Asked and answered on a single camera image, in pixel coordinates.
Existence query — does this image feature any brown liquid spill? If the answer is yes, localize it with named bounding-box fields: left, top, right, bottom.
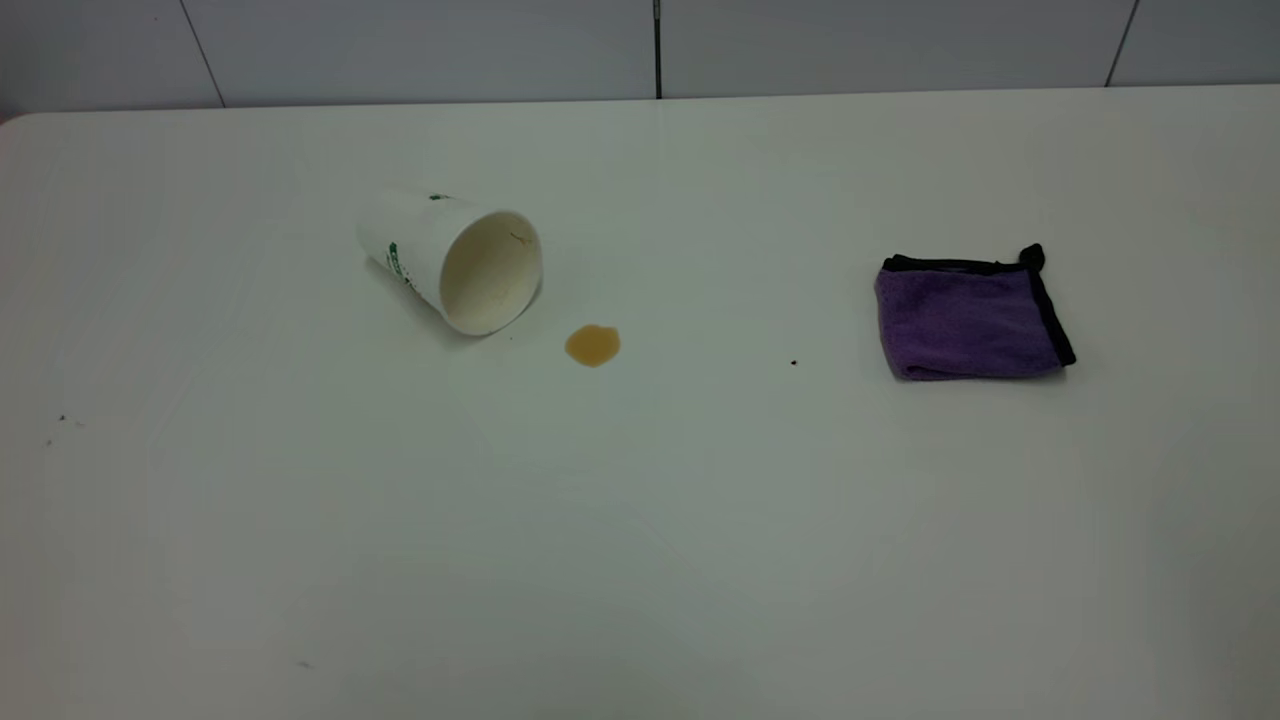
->
left=565, top=324, right=622, bottom=368

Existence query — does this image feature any purple cloth with black trim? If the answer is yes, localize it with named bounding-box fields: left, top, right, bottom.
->
left=875, top=243, right=1077, bottom=382

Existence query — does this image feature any white paper coffee cup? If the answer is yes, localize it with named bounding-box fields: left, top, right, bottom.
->
left=356, top=190, right=545, bottom=337

